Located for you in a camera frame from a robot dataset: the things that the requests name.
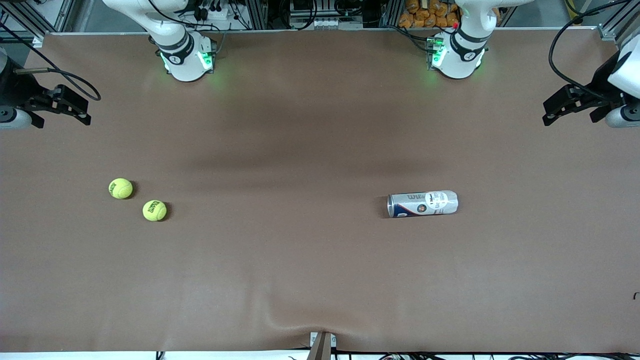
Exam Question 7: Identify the yellow tennis ball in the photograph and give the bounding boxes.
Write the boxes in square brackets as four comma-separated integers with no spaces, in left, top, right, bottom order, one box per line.
[142,199,168,222]
[108,178,134,200]

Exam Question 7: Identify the clear tennis ball can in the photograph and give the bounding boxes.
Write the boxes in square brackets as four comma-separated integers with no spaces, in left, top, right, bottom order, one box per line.
[387,190,459,219]

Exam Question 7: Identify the yellow bar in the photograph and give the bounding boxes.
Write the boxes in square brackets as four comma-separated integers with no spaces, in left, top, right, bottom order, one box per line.
[564,0,585,25]

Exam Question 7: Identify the white power strip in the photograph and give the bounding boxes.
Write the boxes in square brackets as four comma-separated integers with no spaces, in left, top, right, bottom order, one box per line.
[197,4,233,22]

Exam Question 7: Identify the orange items pile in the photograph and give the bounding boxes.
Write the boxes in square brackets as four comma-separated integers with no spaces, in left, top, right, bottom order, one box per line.
[398,0,461,29]

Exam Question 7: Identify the brown table mat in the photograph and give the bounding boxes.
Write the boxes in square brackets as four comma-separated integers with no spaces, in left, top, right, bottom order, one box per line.
[0,27,640,353]

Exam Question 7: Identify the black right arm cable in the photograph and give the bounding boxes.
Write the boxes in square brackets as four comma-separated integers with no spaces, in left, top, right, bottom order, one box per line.
[0,22,102,102]

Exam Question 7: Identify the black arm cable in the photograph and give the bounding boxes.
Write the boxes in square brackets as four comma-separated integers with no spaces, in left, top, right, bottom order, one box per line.
[0,22,102,102]
[548,0,640,101]

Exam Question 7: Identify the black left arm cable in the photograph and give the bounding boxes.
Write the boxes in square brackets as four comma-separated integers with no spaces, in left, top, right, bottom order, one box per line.
[548,0,640,101]

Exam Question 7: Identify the aluminium table frame rail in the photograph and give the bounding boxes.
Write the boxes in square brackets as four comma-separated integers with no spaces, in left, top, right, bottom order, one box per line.
[32,26,618,37]

